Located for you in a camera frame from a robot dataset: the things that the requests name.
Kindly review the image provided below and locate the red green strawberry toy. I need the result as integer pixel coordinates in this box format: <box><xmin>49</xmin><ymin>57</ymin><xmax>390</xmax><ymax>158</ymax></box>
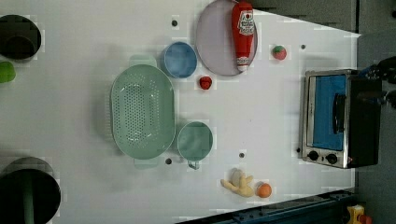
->
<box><xmin>272</xmin><ymin>46</ymin><xmax>287</xmax><ymax>61</ymax></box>

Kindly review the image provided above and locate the red ketchup bottle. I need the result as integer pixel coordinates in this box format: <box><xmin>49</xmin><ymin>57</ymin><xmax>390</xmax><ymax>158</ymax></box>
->
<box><xmin>232</xmin><ymin>0</ymin><xmax>255</xmax><ymax>72</ymax></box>

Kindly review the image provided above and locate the orange ball toy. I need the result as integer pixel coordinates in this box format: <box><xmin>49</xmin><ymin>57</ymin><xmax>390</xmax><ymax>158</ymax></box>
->
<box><xmin>256</xmin><ymin>183</ymin><xmax>272</xmax><ymax>198</ymax></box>

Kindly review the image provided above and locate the small red tomato toy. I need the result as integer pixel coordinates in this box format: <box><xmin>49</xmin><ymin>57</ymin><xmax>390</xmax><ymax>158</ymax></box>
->
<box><xmin>199</xmin><ymin>76</ymin><xmax>212</xmax><ymax>90</ymax></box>

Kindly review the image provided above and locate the black cylindrical camera mount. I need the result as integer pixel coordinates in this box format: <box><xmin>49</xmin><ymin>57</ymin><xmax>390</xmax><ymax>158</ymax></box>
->
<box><xmin>0</xmin><ymin>15</ymin><xmax>42</xmax><ymax>61</ymax></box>

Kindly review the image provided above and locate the green measuring cup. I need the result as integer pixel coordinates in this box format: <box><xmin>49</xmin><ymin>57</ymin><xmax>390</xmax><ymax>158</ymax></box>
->
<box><xmin>177</xmin><ymin>121</ymin><xmax>214</xmax><ymax>170</ymax></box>

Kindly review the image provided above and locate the lilac round plate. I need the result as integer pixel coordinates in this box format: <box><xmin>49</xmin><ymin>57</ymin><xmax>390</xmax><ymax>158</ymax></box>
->
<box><xmin>195</xmin><ymin>0</ymin><xmax>258</xmax><ymax>76</ymax></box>

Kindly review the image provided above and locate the black silver toaster oven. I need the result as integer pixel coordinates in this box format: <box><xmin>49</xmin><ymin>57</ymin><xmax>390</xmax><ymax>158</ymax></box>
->
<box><xmin>301</xmin><ymin>69</ymin><xmax>382</xmax><ymax>169</ymax></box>

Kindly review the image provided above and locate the yellow plush chicken toy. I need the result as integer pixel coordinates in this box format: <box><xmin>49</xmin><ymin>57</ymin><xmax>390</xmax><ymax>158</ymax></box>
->
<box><xmin>220</xmin><ymin>169</ymin><xmax>254</xmax><ymax>198</ymax></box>

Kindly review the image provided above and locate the yellow red toy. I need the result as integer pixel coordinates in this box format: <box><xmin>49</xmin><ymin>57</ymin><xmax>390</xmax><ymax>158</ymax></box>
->
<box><xmin>347</xmin><ymin>204</ymin><xmax>373</xmax><ymax>224</ymax></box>

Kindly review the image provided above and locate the green clip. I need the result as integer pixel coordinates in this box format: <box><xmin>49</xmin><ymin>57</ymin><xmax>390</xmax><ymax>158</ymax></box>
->
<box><xmin>0</xmin><ymin>62</ymin><xmax>16</xmax><ymax>83</ymax></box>

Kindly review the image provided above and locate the black round base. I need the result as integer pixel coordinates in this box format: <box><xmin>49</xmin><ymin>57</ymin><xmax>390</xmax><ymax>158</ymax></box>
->
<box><xmin>0</xmin><ymin>157</ymin><xmax>62</xmax><ymax>224</ymax></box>

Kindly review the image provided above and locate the green oval colander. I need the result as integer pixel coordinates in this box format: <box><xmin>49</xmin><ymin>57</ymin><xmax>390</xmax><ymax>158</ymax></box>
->
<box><xmin>110</xmin><ymin>55</ymin><xmax>176</xmax><ymax>170</ymax></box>

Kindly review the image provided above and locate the blue bowl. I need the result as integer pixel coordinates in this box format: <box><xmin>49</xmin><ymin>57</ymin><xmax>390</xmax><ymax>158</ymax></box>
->
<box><xmin>161</xmin><ymin>42</ymin><xmax>197</xmax><ymax>78</ymax></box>

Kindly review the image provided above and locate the blue metal frame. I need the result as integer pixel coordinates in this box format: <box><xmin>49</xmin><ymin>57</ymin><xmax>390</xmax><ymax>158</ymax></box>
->
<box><xmin>178</xmin><ymin>190</ymin><xmax>357</xmax><ymax>224</ymax></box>

